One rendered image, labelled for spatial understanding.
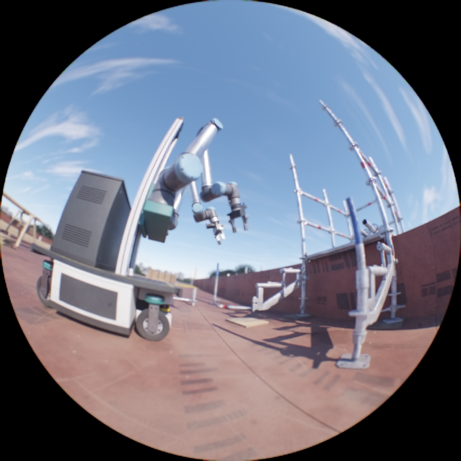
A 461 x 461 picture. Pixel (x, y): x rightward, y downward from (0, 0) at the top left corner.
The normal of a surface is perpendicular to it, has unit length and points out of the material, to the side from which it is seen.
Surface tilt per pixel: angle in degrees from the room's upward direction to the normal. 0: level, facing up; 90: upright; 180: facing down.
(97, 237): 90
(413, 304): 90
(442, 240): 90
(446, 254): 90
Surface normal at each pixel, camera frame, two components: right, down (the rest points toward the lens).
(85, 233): 0.44, -0.28
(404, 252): -0.94, -0.19
